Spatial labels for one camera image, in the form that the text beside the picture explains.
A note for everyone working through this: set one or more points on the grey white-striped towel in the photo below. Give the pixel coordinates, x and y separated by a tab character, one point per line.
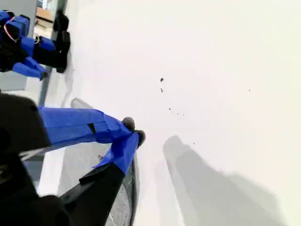
123	197

